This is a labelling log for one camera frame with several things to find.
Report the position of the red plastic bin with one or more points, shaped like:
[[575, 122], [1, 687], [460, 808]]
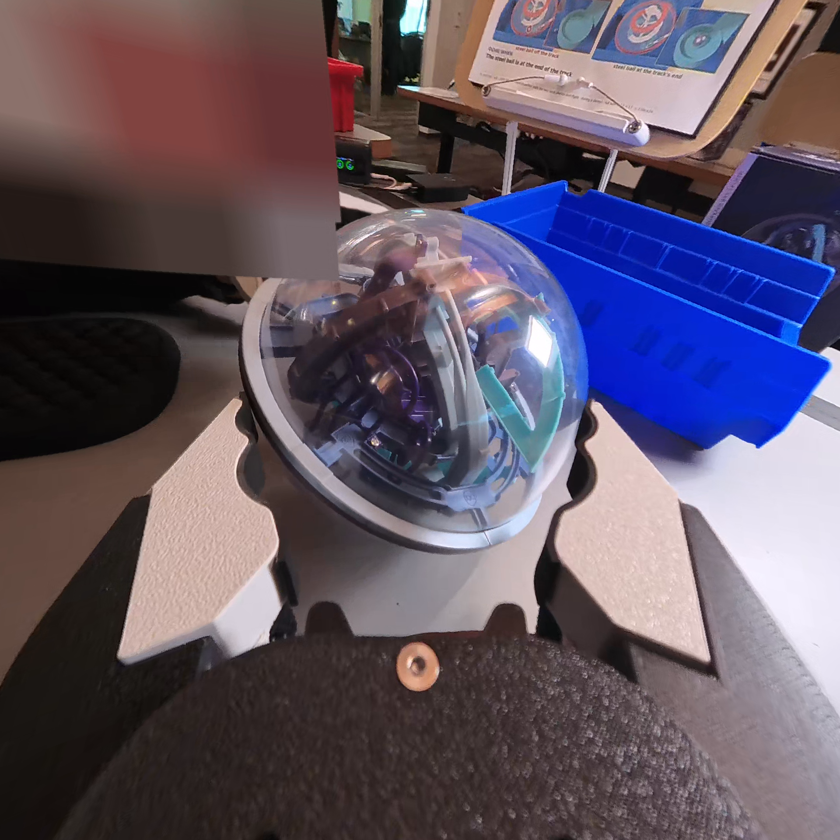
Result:
[[344, 92]]

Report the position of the white page holder bar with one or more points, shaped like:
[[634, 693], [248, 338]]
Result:
[[571, 115]]

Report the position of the black device with green lights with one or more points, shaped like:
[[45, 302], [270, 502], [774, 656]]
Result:
[[354, 161]]

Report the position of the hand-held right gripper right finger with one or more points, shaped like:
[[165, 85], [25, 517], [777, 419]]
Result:
[[630, 544]]

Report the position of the clear plastic maze ball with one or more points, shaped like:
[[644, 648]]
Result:
[[413, 380]]

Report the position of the dark maze ball box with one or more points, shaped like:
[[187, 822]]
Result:
[[781, 203]]

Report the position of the wooden table with black legs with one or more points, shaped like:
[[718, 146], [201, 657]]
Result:
[[453, 108]]

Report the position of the black power adapter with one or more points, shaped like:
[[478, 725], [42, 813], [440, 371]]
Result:
[[438, 187]]

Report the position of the printed instruction sheet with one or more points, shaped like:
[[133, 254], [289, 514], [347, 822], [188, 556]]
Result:
[[623, 39]]

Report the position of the blue plastic bin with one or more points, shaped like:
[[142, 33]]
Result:
[[689, 341]]

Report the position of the wooden document stand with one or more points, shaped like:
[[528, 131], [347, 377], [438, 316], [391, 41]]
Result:
[[741, 131]]

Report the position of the black quilted pad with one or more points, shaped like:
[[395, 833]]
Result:
[[79, 387]]

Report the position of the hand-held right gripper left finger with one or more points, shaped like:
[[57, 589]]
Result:
[[197, 538]]

